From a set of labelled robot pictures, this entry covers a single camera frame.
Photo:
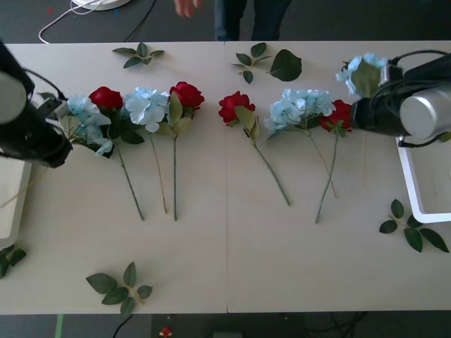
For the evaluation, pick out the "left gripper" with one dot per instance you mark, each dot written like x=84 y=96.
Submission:
x=53 y=156

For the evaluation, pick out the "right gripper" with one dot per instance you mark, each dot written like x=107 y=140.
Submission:
x=361 y=114

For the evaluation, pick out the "red rose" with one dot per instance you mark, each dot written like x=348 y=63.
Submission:
x=105 y=98
x=234 y=105
x=338 y=112
x=186 y=95

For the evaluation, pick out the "pale blue flower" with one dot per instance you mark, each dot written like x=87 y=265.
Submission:
x=82 y=105
x=144 y=105
x=366 y=75
x=299 y=104

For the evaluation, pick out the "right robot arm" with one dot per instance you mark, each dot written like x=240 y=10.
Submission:
x=423 y=112

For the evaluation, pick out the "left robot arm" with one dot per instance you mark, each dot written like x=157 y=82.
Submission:
x=21 y=134

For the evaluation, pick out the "person's hand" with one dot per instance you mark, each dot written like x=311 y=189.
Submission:
x=188 y=7

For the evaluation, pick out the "shallow white box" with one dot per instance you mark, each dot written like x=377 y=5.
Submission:
x=423 y=214
x=10 y=218

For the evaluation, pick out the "large single green leaf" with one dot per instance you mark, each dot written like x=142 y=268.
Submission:
x=286 y=66

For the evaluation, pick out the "green leaf twig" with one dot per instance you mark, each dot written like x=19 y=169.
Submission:
x=142 y=50
x=17 y=256
x=258 y=49
x=102 y=283
x=413 y=238

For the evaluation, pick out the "person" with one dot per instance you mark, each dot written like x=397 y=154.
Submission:
x=267 y=17

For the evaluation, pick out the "white round base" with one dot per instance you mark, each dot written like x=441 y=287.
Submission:
x=112 y=3

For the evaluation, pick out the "green tape strip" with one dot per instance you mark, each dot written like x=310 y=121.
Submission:
x=60 y=325

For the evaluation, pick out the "small red object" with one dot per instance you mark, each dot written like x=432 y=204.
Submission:
x=165 y=331

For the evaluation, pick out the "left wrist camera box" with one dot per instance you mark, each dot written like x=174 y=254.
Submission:
x=60 y=108

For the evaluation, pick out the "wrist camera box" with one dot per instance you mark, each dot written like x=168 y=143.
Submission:
x=60 y=108
x=389 y=72

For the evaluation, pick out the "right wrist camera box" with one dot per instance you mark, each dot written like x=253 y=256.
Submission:
x=389 y=72

